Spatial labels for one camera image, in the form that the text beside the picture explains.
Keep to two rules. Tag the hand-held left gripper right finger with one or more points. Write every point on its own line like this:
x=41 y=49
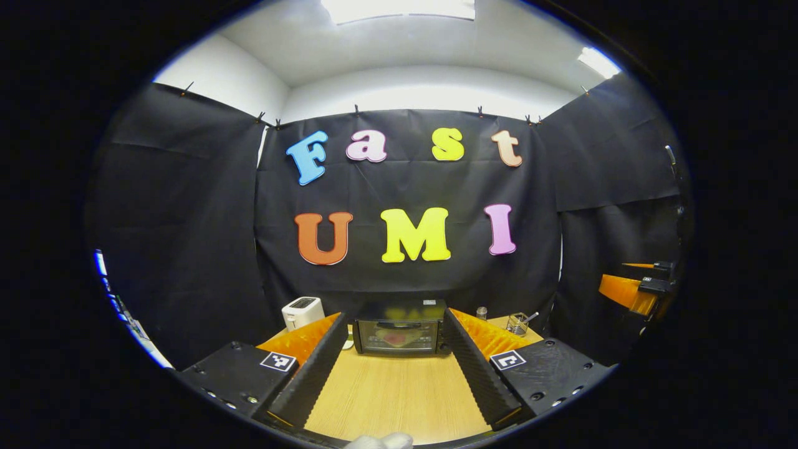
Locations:
x=477 y=374

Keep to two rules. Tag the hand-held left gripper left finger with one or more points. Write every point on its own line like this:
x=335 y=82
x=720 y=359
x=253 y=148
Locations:
x=318 y=374

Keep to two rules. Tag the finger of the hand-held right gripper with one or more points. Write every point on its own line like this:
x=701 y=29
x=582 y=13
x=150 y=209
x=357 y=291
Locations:
x=654 y=266
x=626 y=293

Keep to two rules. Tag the ceiling light panel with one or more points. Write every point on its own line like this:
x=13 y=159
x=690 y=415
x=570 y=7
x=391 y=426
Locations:
x=597 y=62

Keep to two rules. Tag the cream food dish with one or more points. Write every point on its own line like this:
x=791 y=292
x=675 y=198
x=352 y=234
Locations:
x=399 y=340

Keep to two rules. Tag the black electric oven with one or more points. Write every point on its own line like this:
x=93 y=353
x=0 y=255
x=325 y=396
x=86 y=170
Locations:
x=399 y=312

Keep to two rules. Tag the white toaster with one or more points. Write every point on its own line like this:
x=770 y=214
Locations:
x=302 y=312

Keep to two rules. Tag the clear glass bottle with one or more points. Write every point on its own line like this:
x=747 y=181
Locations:
x=481 y=313

